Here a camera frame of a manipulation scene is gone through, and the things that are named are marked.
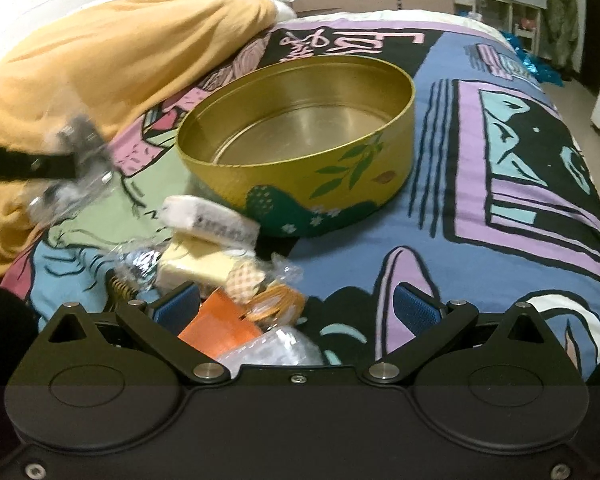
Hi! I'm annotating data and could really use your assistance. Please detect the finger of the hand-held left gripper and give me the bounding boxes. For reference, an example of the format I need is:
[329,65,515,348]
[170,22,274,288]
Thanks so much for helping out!
[0,145,81,183]

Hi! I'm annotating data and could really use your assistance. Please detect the blue plastic bag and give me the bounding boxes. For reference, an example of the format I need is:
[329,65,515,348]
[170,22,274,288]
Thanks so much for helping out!
[500,30,563,86]

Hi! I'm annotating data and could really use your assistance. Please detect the pale yellow tissue pack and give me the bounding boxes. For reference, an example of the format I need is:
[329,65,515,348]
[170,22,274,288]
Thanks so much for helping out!
[157,232,258,293]

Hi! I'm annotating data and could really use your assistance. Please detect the brass coil spring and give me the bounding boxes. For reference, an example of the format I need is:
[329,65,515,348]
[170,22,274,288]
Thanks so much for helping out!
[109,275,138,306]

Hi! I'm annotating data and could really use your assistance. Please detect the yellow blanket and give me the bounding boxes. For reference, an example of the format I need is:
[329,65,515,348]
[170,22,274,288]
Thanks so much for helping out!
[0,0,281,286]

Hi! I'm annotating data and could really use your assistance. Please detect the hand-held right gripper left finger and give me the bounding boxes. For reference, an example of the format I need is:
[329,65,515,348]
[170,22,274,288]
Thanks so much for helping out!
[45,282,230,386]

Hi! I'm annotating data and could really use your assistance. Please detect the clear wrapped cookie packet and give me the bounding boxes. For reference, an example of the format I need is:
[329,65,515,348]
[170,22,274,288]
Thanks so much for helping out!
[227,257,303,306]

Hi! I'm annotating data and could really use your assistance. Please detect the orange packet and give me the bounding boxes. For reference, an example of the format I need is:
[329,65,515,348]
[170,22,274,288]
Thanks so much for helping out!
[177,287,261,356]

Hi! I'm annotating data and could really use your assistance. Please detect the gold round tin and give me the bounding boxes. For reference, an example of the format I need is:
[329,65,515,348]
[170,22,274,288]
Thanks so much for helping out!
[176,54,417,239]

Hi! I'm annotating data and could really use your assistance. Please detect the printed blanket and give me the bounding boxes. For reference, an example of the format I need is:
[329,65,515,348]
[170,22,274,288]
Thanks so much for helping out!
[0,10,600,386]

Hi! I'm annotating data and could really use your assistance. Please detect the clear plastic wrapper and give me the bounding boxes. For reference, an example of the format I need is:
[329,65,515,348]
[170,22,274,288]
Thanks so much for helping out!
[27,112,116,226]

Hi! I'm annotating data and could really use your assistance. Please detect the white printed packet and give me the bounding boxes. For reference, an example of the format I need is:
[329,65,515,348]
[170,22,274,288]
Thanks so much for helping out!
[161,195,261,251]

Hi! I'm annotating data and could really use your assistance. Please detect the clear plastic bag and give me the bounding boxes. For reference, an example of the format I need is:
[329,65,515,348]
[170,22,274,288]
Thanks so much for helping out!
[215,325,326,368]

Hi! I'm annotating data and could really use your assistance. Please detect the green jacket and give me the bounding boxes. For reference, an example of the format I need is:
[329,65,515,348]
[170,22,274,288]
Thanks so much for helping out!
[547,0,581,68]

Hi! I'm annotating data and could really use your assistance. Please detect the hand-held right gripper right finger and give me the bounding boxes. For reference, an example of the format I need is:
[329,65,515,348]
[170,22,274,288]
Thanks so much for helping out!
[365,283,554,386]

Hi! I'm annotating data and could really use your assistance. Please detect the orange coiled bands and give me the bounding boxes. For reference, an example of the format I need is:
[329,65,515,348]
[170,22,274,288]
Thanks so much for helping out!
[242,285,308,333]

